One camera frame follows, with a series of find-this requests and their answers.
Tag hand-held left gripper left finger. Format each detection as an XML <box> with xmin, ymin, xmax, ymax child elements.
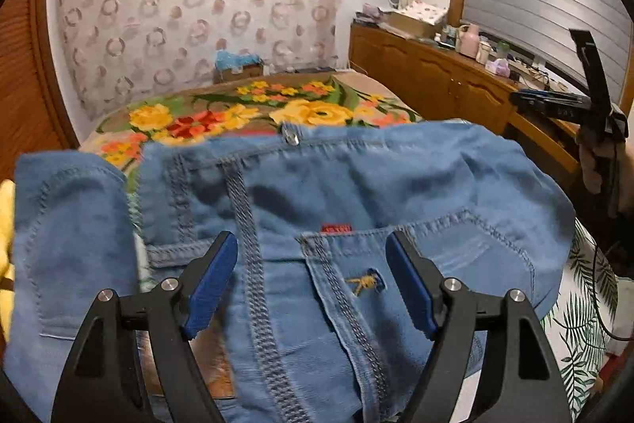
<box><xmin>51</xmin><ymin>231</ymin><xmax>239</xmax><ymax>423</ymax></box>

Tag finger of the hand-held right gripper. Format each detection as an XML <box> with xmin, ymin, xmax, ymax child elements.
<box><xmin>510</xmin><ymin>90</ymin><xmax>588</xmax><ymax>119</ymax></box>
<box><xmin>569</xmin><ymin>29</ymin><xmax>615</xmax><ymax>126</ymax></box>

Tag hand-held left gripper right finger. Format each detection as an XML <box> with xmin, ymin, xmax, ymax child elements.
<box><xmin>385</xmin><ymin>230</ymin><xmax>575</xmax><ymax>423</ymax></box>

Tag blue denim pants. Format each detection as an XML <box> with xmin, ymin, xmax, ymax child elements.
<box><xmin>136</xmin><ymin>120</ymin><xmax>578</xmax><ymax>423</ymax></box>
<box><xmin>2</xmin><ymin>150</ymin><xmax>142</xmax><ymax>404</ymax></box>

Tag folded blue denim pants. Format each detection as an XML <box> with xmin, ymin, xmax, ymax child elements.
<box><xmin>2</xmin><ymin>150</ymin><xmax>142</xmax><ymax>404</ymax></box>

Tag person's right hand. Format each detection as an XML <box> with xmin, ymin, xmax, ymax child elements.
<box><xmin>579</xmin><ymin>140</ymin><xmax>602</xmax><ymax>195</ymax></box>

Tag pink kettle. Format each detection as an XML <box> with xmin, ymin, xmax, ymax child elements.
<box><xmin>458</xmin><ymin>24</ymin><xmax>481</xmax><ymax>57</ymax></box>

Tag wooden cabinet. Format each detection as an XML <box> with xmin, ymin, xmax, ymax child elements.
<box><xmin>349</xmin><ymin>21</ymin><xmax>582</xmax><ymax>176</ymax></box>

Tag cardboard box with dotted lid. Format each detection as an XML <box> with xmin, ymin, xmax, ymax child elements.
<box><xmin>381</xmin><ymin>0</ymin><xmax>449</xmax><ymax>37</ymax></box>

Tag floral blanket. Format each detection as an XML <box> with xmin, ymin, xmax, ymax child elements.
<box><xmin>79</xmin><ymin>73</ymin><xmax>422</xmax><ymax>186</ymax></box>

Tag small cardboard box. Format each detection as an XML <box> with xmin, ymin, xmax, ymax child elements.
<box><xmin>218</xmin><ymin>63</ymin><xmax>263</xmax><ymax>82</ymax></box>

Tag yellow cloth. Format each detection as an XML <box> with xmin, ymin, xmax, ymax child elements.
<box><xmin>0</xmin><ymin>179</ymin><xmax>18</xmax><ymax>349</ymax></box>

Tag blue cloth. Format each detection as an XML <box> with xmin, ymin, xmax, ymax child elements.
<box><xmin>214</xmin><ymin>49</ymin><xmax>261</xmax><ymax>69</ymax></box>

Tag wooden louvered door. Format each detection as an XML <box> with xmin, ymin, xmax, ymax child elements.
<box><xmin>0</xmin><ymin>0</ymin><xmax>80</xmax><ymax>181</ymax></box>

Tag black cable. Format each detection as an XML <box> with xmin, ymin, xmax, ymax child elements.
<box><xmin>592</xmin><ymin>245</ymin><xmax>622</xmax><ymax>342</ymax></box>

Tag ring-patterned wall cloth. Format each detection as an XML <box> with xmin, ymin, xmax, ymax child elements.
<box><xmin>52</xmin><ymin>0</ymin><xmax>350</xmax><ymax>121</ymax></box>

